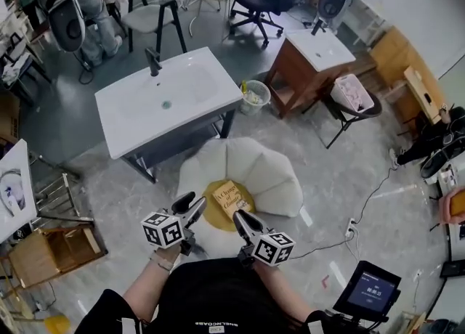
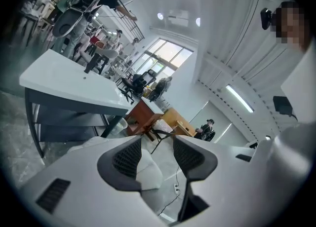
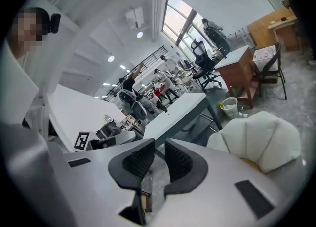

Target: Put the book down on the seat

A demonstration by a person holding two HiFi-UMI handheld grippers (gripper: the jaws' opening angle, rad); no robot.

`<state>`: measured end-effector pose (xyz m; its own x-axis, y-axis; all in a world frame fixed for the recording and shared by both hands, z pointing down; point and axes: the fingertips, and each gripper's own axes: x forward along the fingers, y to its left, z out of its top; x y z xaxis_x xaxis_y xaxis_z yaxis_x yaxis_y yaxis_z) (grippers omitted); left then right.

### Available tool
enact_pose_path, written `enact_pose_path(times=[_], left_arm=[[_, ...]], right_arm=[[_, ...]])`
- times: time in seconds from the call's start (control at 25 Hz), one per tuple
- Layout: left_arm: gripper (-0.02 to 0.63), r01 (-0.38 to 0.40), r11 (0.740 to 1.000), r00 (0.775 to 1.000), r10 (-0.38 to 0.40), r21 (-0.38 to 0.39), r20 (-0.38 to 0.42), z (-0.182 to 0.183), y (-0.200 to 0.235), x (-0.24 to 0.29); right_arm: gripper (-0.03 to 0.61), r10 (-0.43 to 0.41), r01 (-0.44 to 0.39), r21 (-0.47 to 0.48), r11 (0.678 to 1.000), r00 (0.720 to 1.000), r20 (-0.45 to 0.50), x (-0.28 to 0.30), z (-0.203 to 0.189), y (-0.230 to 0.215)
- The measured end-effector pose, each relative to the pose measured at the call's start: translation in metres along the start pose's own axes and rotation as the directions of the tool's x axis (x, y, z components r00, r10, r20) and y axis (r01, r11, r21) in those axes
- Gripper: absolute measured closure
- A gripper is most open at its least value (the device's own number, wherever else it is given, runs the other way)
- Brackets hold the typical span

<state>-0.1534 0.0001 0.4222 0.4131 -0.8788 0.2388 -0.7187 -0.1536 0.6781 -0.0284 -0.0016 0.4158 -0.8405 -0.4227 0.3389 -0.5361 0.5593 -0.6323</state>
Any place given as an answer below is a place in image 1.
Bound tall black faucet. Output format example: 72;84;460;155
144;47;163;78

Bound grey chair black legs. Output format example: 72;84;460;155
121;0;189;54

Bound white laundry basket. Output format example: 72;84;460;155
329;73;375;114

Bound person's left forearm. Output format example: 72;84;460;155
122;245;182;321

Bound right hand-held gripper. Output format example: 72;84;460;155
232;211;296;267

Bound person's black t-shirt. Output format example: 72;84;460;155
74;256;349;334

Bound wooden crate shelf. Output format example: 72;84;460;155
7;225;108;290

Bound person's right forearm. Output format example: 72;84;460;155
252;261;313;321

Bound metal sink stand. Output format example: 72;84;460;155
27;150;95;224

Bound wooden cabinet white basin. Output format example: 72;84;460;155
264;28;357;120

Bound wooden planks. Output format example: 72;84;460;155
368;25;448;126

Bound white washbasin grey cabinet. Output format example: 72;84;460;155
94;46;244;184

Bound orange book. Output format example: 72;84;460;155
210;179;255;219

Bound white flower-shaped cushion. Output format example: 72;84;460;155
176;137;304;234

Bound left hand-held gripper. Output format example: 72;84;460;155
140;191;207;257

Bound white waste basket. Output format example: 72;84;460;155
239;80;272;115

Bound black floor cable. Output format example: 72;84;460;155
290;167;399;259

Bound black folding chair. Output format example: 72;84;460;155
315;85;383;150

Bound yellow dustpan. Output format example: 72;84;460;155
43;314;72;334

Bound white sink steel bowl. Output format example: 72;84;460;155
0;139;39;245

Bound black flat device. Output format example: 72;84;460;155
439;259;465;279

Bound black screen device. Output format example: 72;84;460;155
332;260;403;321

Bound pink wrist band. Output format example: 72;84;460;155
148;250;175;272

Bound small pink chair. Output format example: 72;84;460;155
430;187;465;232

